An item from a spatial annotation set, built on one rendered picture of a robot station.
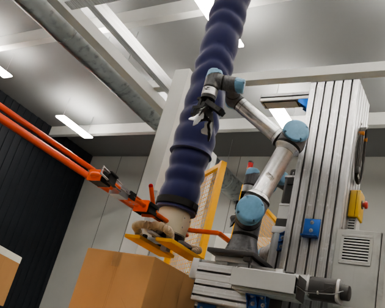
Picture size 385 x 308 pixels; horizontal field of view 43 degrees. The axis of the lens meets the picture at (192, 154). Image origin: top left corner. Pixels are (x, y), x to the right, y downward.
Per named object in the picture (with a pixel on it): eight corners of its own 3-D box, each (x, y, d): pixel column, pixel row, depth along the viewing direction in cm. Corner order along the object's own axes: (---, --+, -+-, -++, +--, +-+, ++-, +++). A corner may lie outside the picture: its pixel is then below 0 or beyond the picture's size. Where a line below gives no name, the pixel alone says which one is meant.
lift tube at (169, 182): (168, 217, 274) (209, 63, 313) (202, 220, 262) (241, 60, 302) (147, 202, 257) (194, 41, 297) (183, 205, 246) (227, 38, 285)
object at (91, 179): (98, 187, 215) (101, 177, 217) (110, 188, 212) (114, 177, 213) (85, 179, 209) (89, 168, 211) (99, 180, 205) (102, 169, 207)
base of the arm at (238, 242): (263, 263, 218) (266, 242, 222) (249, 253, 207) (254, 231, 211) (232, 260, 226) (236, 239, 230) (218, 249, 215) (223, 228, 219)
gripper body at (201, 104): (197, 123, 236) (203, 102, 241) (212, 123, 231) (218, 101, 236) (189, 115, 230) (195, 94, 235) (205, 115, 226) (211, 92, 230)
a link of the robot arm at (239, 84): (245, 87, 245) (223, 84, 246) (246, 75, 235) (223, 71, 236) (242, 101, 242) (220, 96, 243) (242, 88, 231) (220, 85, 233)
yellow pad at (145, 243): (159, 256, 272) (161, 247, 274) (173, 258, 267) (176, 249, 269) (123, 236, 246) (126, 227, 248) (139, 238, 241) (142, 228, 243)
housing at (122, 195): (116, 199, 225) (119, 190, 226) (128, 200, 221) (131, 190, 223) (107, 193, 219) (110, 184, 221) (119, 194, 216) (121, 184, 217)
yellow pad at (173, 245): (187, 260, 262) (190, 251, 264) (204, 263, 257) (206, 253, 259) (154, 240, 236) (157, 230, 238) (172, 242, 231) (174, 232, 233)
